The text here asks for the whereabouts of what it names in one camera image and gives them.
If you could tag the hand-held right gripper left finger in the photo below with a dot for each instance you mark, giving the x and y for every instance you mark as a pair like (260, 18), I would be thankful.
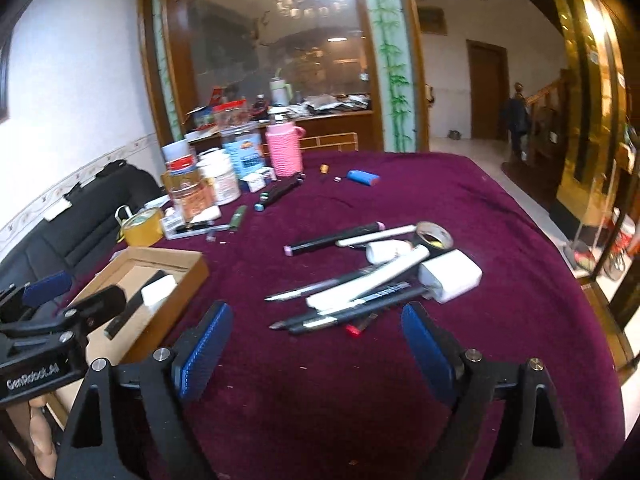
(205, 350)

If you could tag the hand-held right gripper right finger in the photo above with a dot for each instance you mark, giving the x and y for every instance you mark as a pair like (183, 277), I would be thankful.
(424, 347)

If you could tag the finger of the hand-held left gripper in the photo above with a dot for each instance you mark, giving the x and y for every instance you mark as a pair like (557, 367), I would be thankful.
(47, 287)
(97, 302)

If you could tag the cardboard box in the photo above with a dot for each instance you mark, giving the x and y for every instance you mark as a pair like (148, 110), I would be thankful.
(187, 280)

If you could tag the white power adapter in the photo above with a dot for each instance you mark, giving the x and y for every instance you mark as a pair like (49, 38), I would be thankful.
(452, 272)

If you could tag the black clear gel pen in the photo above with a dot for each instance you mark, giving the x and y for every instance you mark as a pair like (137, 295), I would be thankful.
(350, 316)

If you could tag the white tube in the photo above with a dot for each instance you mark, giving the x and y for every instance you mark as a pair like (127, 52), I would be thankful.
(370, 278)

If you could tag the black pen with clip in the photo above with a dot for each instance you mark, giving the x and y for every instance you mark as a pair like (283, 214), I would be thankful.
(300, 319)

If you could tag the white glue bottle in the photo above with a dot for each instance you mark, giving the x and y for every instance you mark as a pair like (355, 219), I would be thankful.
(385, 251)

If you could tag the black tape roll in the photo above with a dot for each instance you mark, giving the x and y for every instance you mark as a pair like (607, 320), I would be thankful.
(441, 241)

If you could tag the white pen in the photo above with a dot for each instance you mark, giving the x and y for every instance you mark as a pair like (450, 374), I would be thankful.
(375, 235)

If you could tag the black marker with pink caps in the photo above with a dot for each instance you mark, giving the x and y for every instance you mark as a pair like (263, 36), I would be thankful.
(330, 236)

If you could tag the person's left hand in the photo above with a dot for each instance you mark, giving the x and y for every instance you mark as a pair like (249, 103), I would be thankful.
(42, 430)

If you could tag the black rectangular stick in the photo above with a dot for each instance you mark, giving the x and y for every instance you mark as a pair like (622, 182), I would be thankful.
(131, 311)

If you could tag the white eraser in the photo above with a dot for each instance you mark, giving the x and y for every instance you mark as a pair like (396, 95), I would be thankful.
(159, 288)

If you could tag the red tipped black stick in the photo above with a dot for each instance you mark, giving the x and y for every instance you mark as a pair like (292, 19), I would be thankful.
(357, 329)

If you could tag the black leather sofa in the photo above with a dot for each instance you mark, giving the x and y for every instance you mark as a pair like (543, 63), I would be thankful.
(75, 220)

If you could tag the yellow tape roll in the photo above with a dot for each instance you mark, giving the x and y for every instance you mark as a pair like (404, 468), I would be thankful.
(142, 230)

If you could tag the binder clip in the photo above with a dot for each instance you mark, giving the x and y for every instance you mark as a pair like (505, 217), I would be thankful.
(121, 215)

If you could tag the purple tablecloth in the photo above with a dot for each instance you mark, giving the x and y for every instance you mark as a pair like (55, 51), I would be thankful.
(500, 260)

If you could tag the black and gold pen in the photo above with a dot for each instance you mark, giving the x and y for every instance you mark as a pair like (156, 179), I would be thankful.
(195, 227)

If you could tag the green lighter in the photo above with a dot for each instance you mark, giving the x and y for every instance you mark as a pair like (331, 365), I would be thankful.
(238, 217)

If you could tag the white flat box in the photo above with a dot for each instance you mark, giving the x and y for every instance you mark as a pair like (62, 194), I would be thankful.
(210, 212)

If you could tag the clear plastic jar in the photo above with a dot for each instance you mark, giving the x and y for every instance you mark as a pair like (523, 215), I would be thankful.
(192, 197)

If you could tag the white can with red label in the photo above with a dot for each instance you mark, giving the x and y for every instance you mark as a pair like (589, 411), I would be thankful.
(177, 155)

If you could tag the black marker with blue cap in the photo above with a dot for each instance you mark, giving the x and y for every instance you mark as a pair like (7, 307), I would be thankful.
(280, 195)

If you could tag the white pill bottle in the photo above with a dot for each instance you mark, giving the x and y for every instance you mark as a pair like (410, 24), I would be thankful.
(220, 177)

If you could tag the small white and blue box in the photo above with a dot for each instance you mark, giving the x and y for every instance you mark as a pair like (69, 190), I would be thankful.
(257, 179)

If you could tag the blue lighter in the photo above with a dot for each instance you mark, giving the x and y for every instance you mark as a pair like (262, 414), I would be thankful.
(363, 176)

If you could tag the black marker with green cap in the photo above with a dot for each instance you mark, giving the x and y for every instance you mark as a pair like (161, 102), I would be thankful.
(282, 186)

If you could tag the blue carton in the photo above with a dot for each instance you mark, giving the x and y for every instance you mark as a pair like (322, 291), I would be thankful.
(245, 155)

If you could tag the pink woven jug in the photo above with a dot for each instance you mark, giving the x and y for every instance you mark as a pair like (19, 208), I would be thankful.
(285, 152)

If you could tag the jar with red lid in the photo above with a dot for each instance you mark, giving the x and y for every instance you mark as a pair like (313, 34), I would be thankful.
(232, 112)

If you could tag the wooden stair railing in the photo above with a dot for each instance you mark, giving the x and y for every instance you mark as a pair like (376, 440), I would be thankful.
(545, 120)

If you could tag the pile of newspapers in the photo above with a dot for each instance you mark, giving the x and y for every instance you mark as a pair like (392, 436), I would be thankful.
(330, 102)

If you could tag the wooden door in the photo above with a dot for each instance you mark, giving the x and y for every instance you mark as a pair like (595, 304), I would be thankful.
(487, 90)

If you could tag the white thermos cup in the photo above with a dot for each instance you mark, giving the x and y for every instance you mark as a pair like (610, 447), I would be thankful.
(280, 92)

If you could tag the bamboo painted pillar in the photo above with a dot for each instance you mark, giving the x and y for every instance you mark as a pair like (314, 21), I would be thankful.
(392, 60)

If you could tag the golden wooden cabinet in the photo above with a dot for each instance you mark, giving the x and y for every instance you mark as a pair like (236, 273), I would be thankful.
(595, 110)

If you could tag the wooden framed glass partition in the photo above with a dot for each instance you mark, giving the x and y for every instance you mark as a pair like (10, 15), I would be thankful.
(275, 35)

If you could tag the dark framed wall picture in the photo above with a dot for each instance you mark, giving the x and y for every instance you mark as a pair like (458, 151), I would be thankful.
(2, 75)

